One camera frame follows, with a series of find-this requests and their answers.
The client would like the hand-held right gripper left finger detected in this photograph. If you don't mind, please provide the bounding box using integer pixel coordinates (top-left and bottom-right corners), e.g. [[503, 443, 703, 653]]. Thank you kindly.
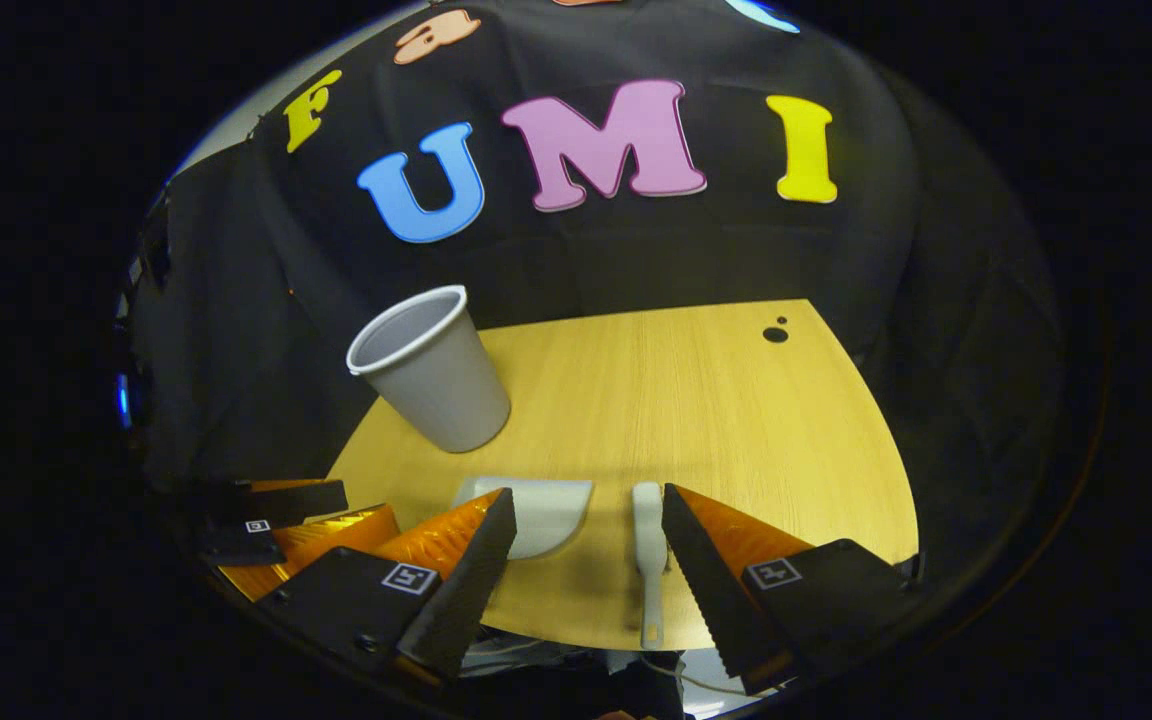
[[256, 487, 519, 686]]

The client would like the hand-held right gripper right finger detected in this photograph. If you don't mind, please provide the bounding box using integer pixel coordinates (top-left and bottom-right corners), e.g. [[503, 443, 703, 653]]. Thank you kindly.
[[661, 483, 922, 696]]

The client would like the small grey broom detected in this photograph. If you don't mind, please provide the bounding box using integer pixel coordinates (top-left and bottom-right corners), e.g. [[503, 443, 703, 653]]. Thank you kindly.
[[632, 482, 672, 651]]

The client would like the grey dustpan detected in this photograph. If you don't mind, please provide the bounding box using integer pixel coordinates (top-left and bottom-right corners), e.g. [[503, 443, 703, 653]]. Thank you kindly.
[[451, 477, 595, 561]]

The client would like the white garbage bin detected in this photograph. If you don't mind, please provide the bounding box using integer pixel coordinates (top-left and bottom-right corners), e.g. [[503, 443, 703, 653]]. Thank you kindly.
[[346, 285, 512, 454]]

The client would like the wooden desktop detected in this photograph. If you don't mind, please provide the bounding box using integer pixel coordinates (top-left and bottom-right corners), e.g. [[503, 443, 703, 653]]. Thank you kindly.
[[321, 298, 920, 653]]

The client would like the white cable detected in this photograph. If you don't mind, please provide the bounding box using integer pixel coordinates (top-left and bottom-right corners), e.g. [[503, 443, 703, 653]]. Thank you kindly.
[[636, 655, 742, 701]]

